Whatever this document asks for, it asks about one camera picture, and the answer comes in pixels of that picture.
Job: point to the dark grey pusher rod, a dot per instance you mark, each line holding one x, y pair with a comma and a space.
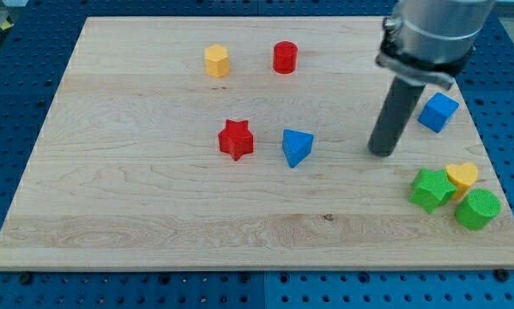
397, 109

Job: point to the yellow hexagon block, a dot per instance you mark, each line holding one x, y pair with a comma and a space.
217, 61

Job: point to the green star block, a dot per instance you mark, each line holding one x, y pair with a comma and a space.
431, 189

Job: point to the red star block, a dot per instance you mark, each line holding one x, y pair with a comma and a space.
236, 139

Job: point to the yellow heart block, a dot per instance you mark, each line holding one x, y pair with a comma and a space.
462, 176

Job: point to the blue cube block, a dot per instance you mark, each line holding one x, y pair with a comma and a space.
437, 112

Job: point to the green cylinder block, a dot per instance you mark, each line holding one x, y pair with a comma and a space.
477, 209

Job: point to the red cylinder block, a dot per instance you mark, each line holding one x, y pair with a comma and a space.
285, 57

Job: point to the blue triangle block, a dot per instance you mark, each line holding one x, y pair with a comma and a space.
296, 146

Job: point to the light wooden board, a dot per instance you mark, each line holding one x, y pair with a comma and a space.
126, 173

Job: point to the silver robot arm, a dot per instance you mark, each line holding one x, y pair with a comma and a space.
424, 42

